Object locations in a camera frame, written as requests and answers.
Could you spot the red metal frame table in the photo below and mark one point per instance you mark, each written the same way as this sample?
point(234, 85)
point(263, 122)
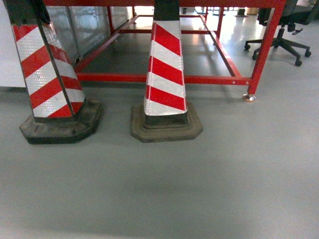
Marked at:
point(234, 78)

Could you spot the red white traffic cone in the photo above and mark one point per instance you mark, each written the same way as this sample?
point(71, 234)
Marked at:
point(165, 114)

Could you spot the red white cone left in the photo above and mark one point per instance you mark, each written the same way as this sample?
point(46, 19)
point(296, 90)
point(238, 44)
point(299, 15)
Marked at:
point(60, 111)

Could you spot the black office chair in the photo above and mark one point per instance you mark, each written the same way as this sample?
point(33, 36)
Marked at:
point(295, 12)

